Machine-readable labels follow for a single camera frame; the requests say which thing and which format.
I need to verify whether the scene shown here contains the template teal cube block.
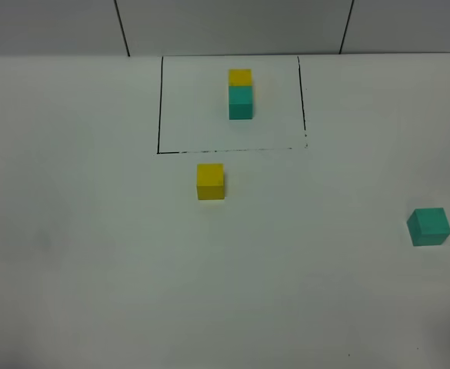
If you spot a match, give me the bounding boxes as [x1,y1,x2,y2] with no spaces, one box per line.
[228,86,254,120]

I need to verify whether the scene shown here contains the loose teal cube block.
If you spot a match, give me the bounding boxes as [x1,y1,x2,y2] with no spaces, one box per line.
[406,208,450,246]

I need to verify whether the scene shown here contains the black marker outline rectangle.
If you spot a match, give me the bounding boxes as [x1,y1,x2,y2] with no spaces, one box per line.
[158,55,306,154]

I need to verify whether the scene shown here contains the template yellow cube block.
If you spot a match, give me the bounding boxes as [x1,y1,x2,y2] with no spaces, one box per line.
[228,69,252,87]

